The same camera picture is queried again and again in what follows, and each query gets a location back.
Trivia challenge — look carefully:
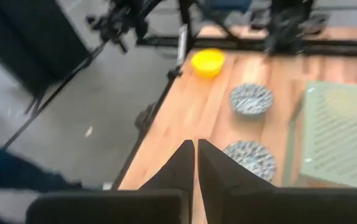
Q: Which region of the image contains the person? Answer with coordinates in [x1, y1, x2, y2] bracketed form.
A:
[0, 141, 85, 224]

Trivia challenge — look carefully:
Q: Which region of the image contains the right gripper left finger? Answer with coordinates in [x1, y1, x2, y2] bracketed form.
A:
[25, 139, 196, 224]

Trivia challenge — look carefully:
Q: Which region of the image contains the large black panel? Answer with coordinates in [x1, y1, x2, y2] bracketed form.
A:
[0, 0, 91, 96]

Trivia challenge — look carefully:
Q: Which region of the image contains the black aluminium table frame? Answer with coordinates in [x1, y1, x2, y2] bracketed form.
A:
[111, 34, 357, 191]

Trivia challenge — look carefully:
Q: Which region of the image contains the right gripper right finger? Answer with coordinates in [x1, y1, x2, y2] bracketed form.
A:
[198, 139, 357, 224]

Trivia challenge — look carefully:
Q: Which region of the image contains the blue-white patterned teal bowl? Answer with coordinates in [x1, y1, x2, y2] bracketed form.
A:
[229, 83, 275, 118]
[223, 140, 277, 183]

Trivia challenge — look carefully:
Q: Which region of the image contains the pale green perforated metal shelf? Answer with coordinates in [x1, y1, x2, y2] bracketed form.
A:
[282, 80, 357, 189]

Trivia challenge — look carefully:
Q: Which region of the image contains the yellow plastic mini bowl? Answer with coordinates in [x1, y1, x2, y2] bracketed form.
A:
[190, 48, 226, 78]

